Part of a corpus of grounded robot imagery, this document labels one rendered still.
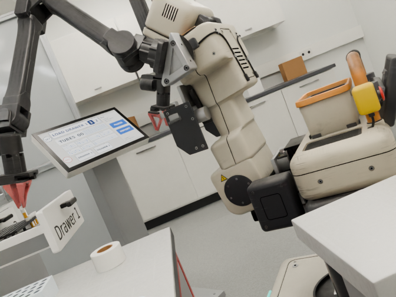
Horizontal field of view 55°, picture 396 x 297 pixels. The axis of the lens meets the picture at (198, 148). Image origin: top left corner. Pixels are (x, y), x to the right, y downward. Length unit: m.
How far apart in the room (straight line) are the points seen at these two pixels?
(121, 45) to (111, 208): 1.15
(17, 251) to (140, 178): 3.02
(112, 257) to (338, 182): 0.56
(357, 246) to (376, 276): 0.08
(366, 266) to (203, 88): 0.82
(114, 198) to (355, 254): 1.65
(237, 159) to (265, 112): 2.93
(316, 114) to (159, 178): 3.03
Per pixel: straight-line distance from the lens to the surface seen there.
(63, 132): 2.07
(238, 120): 1.20
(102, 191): 2.06
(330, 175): 0.98
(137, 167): 3.99
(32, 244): 1.04
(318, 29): 5.18
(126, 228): 2.12
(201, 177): 4.02
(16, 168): 1.15
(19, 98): 1.19
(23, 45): 1.30
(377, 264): 0.53
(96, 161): 1.95
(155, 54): 1.07
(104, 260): 0.89
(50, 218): 1.03
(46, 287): 0.89
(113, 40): 1.12
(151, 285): 0.71
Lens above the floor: 1.02
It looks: 6 degrees down
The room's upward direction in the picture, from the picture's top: 22 degrees counter-clockwise
